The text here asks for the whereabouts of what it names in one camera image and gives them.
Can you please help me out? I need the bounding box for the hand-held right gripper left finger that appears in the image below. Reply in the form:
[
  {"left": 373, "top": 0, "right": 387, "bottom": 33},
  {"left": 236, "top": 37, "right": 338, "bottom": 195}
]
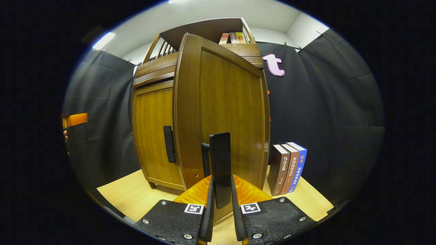
[{"left": 135, "top": 175, "right": 216, "bottom": 245}]

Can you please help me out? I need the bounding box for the wooden drawer with black knob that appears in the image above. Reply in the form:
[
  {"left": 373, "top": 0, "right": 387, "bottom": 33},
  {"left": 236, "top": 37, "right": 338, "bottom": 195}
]
[{"left": 133, "top": 43, "right": 264, "bottom": 89}]

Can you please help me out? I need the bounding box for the wooden cabinet door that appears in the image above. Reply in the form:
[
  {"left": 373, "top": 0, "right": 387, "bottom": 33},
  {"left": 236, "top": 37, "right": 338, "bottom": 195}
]
[
  {"left": 132, "top": 80, "right": 186, "bottom": 191},
  {"left": 173, "top": 33, "right": 271, "bottom": 223}
]

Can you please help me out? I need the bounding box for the blue book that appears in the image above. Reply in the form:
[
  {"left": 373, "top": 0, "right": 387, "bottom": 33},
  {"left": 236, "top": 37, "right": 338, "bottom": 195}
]
[{"left": 286, "top": 142, "right": 308, "bottom": 193}]

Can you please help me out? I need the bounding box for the dark brown book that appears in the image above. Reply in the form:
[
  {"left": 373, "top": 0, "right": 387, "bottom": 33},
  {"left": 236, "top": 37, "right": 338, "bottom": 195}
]
[{"left": 267, "top": 144, "right": 291, "bottom": 196}]

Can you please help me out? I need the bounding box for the small ceiling light strip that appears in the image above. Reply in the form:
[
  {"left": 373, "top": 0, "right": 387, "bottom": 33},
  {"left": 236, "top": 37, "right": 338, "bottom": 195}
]
[{"left": 93, "top": 32, "right": 115, "bottom": 50}]

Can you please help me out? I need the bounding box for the black backdrop cloth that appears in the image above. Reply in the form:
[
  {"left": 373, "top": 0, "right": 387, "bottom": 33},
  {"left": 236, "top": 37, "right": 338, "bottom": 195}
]
[{"left": 62, "top": 29, "right": 385, "bottom": 205}]

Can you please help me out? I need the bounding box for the light brown book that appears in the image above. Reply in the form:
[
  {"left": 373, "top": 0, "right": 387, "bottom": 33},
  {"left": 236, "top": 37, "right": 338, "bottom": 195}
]
[{"left": 280, "top": 143, "right": 300, "bottom": 195}]

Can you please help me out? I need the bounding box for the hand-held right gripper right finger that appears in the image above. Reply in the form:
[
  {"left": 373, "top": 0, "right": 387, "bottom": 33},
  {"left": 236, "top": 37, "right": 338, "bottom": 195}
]
[{"left": 231, "top": 175, "right": 317, "bottom": 245}]

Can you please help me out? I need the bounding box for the wooden double-door shoe cabinet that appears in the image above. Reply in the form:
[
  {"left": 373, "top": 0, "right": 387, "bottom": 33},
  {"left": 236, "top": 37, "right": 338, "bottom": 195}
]
[{"left": 131, "top": 18, "right": 271, "bottom": 225}]

